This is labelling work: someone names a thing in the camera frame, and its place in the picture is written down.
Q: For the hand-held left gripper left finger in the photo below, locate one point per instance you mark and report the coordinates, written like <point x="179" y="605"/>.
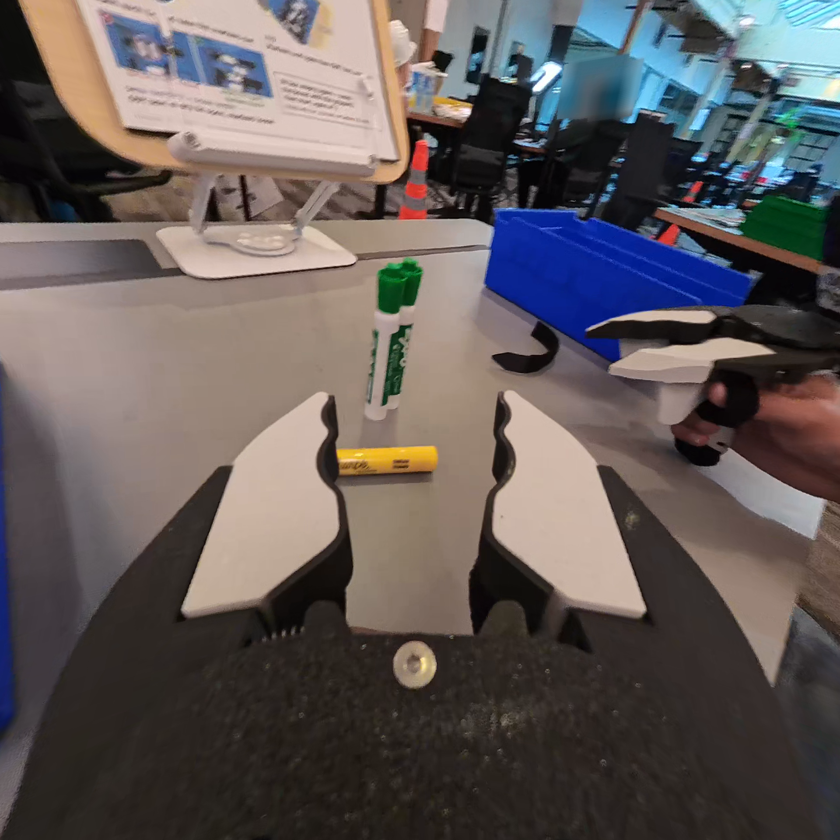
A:
<point x="269" y="525"/>

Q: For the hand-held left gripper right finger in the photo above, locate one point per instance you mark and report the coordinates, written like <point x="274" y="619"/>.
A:
<point x="564" y="531"/>

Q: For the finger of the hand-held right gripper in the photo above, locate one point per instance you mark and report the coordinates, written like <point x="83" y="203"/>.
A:
<point x="676" y="364"/>
<point x="663" y="323"/>

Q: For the yellow highlighter marker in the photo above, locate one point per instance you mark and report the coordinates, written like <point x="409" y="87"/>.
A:
<point x="394" y="460"/>

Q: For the green dry erase marker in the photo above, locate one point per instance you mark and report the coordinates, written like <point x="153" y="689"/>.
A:
<point x="384" y="367"/>
<point x="413" y="282"/>

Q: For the blue plastic bin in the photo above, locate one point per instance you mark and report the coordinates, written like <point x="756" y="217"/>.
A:
<point x="590" y="275"/>
<point x="5" y="558"/>

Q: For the grey desk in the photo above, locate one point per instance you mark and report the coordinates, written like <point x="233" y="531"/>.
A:
<point x="164" y="361"/>

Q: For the person's right hand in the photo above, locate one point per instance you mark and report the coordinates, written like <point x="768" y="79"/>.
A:
<point x="794" y="433"/>

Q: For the orange traffic cone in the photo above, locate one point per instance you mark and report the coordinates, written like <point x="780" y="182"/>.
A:
<point x="669" y="235"/>
<point x="415" y="190"/>

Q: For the wooden work table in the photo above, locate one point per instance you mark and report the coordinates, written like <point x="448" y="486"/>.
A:
<point x="709" y="233"/>

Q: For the green box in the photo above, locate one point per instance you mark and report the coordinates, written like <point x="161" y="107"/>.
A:
<point x="784" y="226"/>

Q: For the black office chair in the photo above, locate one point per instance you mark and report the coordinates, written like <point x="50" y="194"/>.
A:
<point x="489" y="144"/>
<point x="65" y="177"/>

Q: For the wooden white book stand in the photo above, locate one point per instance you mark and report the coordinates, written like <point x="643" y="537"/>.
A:
<point x="262" y="253"/>

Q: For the person's blue jeans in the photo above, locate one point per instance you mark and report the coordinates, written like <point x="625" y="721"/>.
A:
<point x="820" y="722"/>

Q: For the printed instruction sheet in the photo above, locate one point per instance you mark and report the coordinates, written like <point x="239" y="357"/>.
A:
<point x="262" y="79"/>

